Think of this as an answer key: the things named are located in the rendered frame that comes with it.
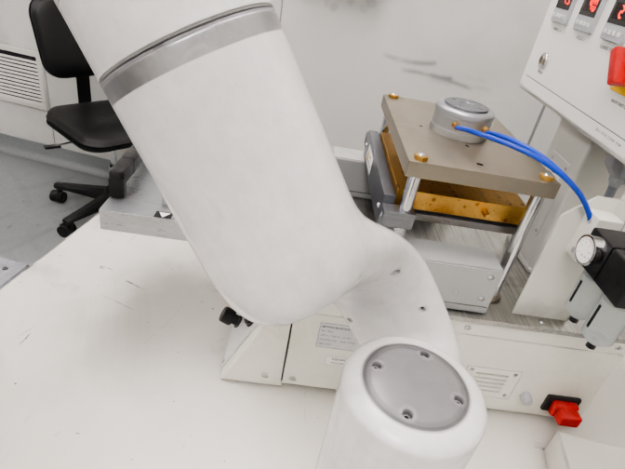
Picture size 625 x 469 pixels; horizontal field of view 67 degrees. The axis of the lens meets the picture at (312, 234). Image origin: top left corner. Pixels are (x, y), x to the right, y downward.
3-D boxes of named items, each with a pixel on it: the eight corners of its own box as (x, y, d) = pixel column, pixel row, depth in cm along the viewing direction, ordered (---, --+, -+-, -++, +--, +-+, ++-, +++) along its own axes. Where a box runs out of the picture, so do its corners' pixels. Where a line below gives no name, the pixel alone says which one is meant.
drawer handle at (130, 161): (157, 155, 76) (157, 131, 74) (124, 198, 63) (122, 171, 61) (145, 154, 76) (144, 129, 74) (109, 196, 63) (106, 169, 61)
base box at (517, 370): (502, 285, 100) (536, 215, 91) (586, 447, 68) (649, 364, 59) (251, 248, 97) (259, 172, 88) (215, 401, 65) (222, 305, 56)
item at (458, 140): (507, 168, 82) (538, 94, 76) (593, 275, 56) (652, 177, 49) (370, 146, 81) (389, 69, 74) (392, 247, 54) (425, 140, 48)
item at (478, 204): (474, 170, 79) (495, 115, 74) (521, 242, 60) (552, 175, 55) (374, 154, 78) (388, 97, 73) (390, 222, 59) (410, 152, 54)
